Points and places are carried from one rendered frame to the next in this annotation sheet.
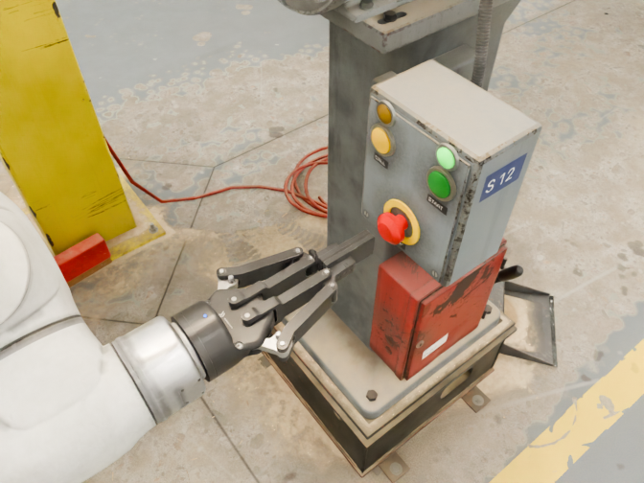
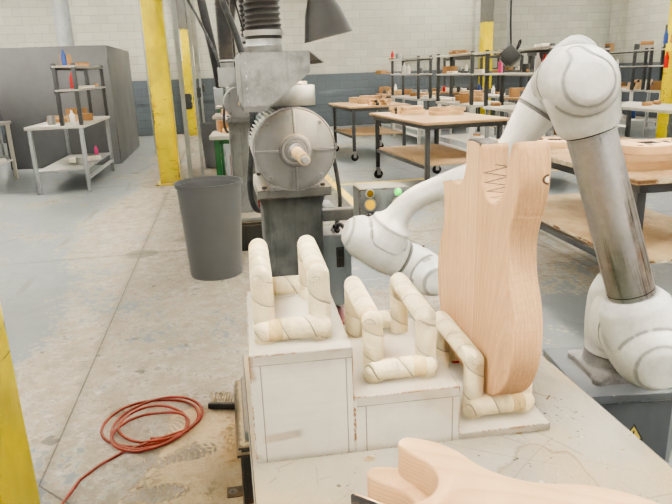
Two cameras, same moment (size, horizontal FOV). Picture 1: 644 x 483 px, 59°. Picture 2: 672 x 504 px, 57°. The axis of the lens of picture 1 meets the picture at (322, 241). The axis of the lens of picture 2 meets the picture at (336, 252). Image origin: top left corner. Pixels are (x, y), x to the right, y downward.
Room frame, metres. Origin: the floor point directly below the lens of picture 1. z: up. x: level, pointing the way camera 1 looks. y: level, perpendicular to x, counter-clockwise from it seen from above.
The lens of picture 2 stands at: (-0.29, 1.67, 1.48)
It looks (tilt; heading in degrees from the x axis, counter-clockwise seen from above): 16 degrees down; 298
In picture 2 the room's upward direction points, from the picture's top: 2 degrees counter-clockwise
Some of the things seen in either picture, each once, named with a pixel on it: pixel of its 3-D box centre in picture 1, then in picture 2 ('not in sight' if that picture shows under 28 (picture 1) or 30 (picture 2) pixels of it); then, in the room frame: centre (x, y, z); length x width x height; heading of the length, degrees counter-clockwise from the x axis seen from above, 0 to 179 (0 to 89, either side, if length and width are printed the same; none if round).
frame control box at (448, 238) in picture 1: (457, 160); (368, 220); (0.56, -0.17, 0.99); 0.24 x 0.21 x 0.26; 127
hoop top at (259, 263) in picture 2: not in sight; (259, 262); (0.25, 0.91, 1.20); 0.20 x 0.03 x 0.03; 126
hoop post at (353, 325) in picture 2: not in sight; (353, 310); (0.17, 0.75, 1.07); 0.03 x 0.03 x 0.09
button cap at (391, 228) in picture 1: (397, 224); not in sight; (0.46, -0.09, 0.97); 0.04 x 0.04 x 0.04; 37
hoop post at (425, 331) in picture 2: not in sight; (425, 345); (0.00, 0.84, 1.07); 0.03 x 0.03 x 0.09
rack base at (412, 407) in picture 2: not in sight; (387, 377); (0.08, 0.80, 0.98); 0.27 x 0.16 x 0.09; 127
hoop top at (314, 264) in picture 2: not in sight; (311, 258); (0.18, 0.86, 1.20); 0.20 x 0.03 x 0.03; 126
